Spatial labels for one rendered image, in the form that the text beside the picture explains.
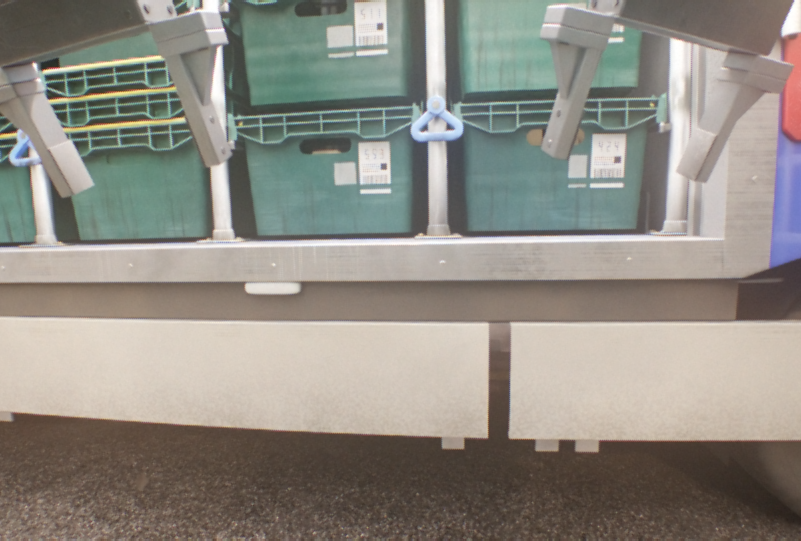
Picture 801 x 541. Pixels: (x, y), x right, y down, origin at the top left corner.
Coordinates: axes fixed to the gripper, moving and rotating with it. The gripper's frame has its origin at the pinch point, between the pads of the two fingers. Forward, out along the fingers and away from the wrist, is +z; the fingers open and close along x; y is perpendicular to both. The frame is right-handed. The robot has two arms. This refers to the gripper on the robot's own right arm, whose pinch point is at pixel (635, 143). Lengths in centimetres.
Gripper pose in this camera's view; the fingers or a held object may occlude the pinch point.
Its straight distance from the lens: 40.6
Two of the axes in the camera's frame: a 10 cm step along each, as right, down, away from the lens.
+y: 1.0, 5.0, -8.6
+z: -1.6, 8.6, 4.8
